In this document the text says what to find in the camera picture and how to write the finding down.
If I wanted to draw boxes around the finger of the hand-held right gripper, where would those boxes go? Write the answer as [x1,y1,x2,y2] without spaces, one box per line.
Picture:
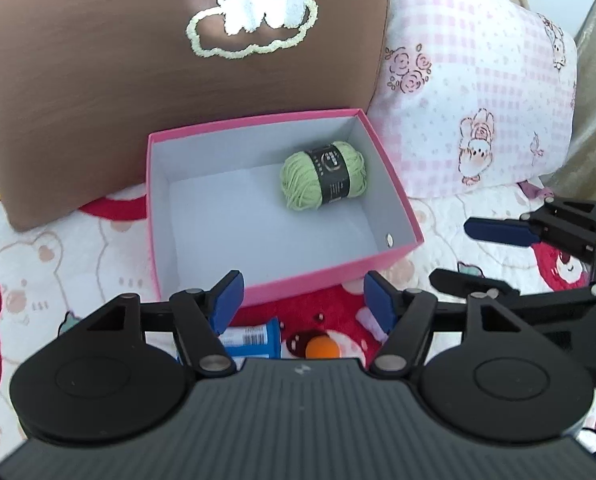
[464,197,596,266]
[429,268,596,311]

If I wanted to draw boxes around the orange makeup sponge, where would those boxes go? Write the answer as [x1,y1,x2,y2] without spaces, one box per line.
[305,336,341,359]

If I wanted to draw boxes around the brown embroidered pillow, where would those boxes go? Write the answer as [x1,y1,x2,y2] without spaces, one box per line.
[0,0,391,233]

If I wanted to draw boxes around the blue wipes packet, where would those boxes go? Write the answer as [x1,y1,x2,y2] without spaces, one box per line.
[220,317,283,359]

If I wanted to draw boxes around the green yarn ball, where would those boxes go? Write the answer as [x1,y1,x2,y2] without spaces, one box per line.
[279,141,369,211]

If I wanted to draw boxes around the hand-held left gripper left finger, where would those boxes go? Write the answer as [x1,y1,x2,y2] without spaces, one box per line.
[60,270,243,376]

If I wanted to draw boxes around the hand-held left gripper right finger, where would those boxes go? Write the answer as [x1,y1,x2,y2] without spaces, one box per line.
[364,270,544,376]

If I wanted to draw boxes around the pink checked pillow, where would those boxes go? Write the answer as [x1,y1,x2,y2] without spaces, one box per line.
[368,0,579,198]

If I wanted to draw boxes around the pink cardboard box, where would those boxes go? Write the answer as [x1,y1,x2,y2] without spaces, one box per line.
[146,107,425,308]

